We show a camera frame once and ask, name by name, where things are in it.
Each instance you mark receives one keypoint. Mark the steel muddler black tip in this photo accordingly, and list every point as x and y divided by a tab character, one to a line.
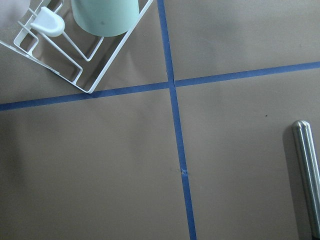
310	173

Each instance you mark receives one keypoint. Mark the mint green cup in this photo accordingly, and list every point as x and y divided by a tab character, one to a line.
105	18

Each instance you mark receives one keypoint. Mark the white cup rack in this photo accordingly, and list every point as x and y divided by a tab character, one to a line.
82	63

